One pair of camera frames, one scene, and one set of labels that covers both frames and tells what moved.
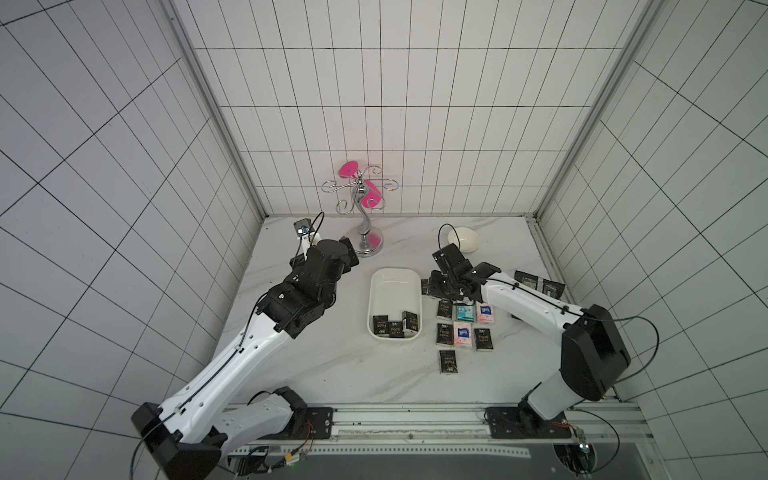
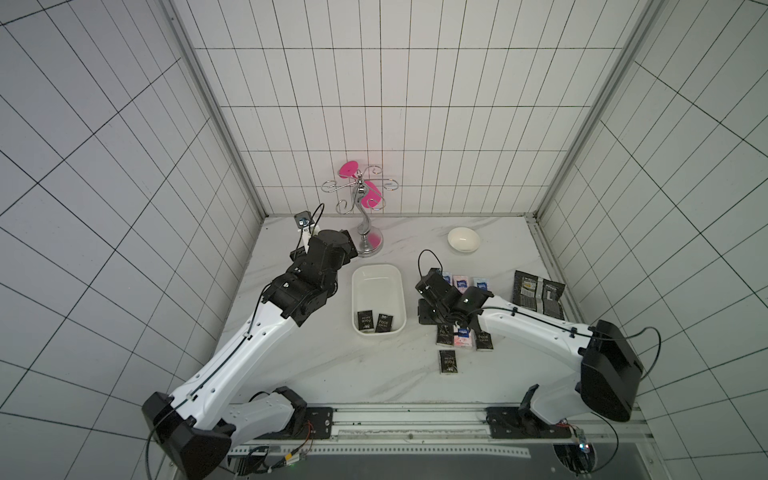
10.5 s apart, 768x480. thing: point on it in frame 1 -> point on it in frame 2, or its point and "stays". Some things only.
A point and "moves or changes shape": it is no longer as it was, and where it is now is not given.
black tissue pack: x=396 y=329 -> x=384 y=323
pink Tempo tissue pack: x=462 y=334 stays
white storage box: x=390 y=292 moves or changes shape
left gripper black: x=352 y=260 stays
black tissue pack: x=483 y=339 stays
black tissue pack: x=445 y=334 stays
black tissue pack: x=448 y=361 stays
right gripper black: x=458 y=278 -> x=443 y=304
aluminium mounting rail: x=454 y=432 stays
